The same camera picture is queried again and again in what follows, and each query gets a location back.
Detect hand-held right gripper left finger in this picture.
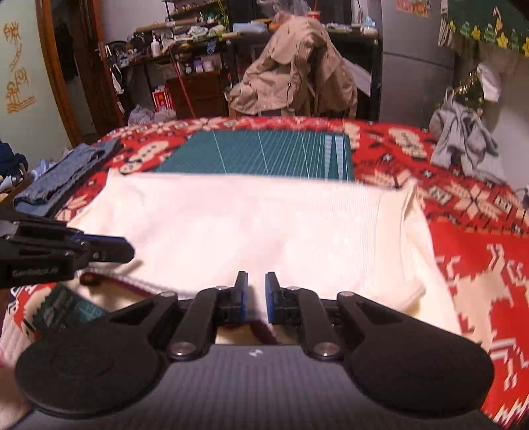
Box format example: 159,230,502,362
108,271,251,362

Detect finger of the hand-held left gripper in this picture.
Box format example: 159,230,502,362
67,233,136,264

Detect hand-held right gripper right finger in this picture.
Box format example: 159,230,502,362
264,271,408,362

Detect white knit vest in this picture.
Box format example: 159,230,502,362
68,169,464,344

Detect blue jeans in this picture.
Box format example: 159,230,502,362
12,138,122,218

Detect dark cloth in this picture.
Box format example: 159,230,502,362
0,141,29,183

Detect white plastic bag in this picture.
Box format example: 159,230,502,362
128,105,177,127

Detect green cutting mat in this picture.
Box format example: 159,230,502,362
35,130,356,335

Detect red box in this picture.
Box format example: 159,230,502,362
152,85,175,112

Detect brown wooden cabinet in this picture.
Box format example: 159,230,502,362
165,70,228,118

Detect red patterned blanket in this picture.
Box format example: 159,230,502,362
0,116,529,430

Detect beige coat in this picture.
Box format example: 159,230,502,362
227,17,358,118

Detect white drawer unit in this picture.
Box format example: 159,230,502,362
347,58,371,98

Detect cluttered black shelf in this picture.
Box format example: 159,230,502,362
128,0,232,73

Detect black desk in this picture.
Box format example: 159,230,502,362
223,31,383,120

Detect grey hoodie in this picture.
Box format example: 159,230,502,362
430,87,507,183

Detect grey refrigerator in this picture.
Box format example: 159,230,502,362
376,0,455,125

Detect small Christmas tree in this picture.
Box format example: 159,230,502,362
452,70,488,108

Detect clear plastic bag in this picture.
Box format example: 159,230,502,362
273,0,315,21

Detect white hanging cloth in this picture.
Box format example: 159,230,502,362
475,62,503,102

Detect colourful fridge stickers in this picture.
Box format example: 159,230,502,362
396,0,431,18

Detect red broom handle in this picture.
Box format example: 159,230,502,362
169,45,197,118

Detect green Christmas wall hanging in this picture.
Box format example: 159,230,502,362
438,0,529,56

